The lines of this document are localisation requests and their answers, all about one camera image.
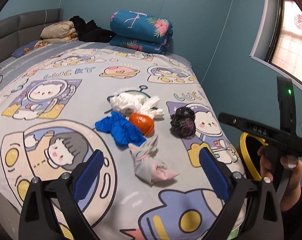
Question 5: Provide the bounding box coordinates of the grey pink cloth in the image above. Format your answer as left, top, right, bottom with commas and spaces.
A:
128, 135, 179, 185

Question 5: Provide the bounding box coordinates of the black plastic bag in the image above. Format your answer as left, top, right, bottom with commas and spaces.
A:
170, 107, 195, 138

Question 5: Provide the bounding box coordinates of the white tissue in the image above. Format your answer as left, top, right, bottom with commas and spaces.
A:
110, 92, 165, 120

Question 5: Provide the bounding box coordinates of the yellow rimmed trash bin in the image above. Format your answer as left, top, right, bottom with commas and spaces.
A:
238, 132, 267, 181

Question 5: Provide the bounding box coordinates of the person's right hand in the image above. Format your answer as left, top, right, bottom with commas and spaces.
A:
257, 145, 302, 212

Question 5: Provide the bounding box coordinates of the cartoon print bed sheet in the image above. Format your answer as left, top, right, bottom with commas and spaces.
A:
0, 42, 244, 239

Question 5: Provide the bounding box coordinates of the blue cartoon pillow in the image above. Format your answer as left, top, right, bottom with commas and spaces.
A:
12, 40, 47, 59

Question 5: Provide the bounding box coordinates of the black clothes pile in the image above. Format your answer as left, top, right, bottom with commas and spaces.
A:
70, 16, 116, 43

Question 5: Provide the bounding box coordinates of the beige folded blanket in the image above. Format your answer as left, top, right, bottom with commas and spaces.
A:
40, 21, 78, 43

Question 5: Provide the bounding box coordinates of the blue floral folded quilt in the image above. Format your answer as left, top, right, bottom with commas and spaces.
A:
110, 10, 173, 55

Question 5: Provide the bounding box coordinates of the grey padded headboard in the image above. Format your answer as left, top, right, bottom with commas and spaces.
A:
0, 9, 63, 63

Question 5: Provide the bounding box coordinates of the window with grey frame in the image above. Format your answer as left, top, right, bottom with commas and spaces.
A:
250, 0, 302, 88

